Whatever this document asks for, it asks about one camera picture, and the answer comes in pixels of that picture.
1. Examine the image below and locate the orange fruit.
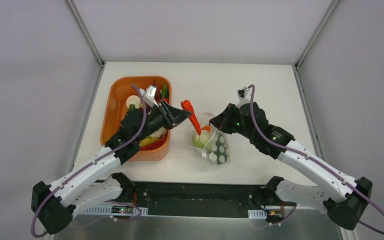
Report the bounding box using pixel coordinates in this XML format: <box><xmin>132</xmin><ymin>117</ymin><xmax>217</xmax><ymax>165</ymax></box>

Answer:
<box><xmin>201</xmin><ymin>125</ymin><xmax>211</xmax><ymax>132</ymax></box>

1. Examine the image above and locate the red chili pepper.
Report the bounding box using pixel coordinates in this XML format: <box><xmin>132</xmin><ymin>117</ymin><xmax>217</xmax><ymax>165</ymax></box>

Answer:
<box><xmin>180</xmin><ymin>99</ymin><xmax>202</xmax><ymax>136</ymax></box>

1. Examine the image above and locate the clear dotted zip bag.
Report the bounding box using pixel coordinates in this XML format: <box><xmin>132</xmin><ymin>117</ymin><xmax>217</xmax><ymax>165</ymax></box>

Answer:
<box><xmin>181</xmin><ymin>112</ymin><xmax>232</xmax><ymax>166</ymax></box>

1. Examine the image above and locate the long green cucumber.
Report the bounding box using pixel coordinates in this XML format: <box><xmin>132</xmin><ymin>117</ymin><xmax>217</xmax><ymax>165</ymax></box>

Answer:
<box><xmin>213</xmin><ymin>133</ymin><xmax>229</xmax><ymax>165</ymax></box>

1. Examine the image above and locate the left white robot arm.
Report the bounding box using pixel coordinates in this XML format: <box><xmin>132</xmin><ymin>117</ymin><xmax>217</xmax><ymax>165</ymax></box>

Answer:
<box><xmin>30</xmin><ymin>100</ymin><xmax>192</xmax><ymax>238</ymax></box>

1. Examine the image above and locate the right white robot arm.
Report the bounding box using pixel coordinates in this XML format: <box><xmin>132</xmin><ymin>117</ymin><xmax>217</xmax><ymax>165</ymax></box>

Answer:
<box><xmin>209</xmin><ymin>103</ymin><xmax>373</xmax><ymax>230</ymax></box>

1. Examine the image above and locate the white mushroom slice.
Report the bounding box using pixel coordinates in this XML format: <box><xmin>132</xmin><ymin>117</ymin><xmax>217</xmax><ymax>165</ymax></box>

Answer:
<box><xmin>125</xmin><ymin>95</ymin><xmax>142</xmax><ymax>109</ymax></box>

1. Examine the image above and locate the yellow pepper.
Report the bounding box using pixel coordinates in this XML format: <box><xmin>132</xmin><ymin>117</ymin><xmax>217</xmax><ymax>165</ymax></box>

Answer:
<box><xmin>139</xmin><ymin>136</ymin><xmax>160</xmax><ymax>148</ymax></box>

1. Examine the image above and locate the green lettuce leaf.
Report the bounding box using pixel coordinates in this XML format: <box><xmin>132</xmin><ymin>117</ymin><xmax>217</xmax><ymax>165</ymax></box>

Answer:
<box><xmin>159</xmin><ymin>83</ymin><xmax>170</xmax><ymax>100</ymax></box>

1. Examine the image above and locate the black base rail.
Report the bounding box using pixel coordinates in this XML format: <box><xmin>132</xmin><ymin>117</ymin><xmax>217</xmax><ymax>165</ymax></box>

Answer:
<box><xmin>115</xmin><ymin>181</ymin><xmax>294</xmax><ymax>218</ymax></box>

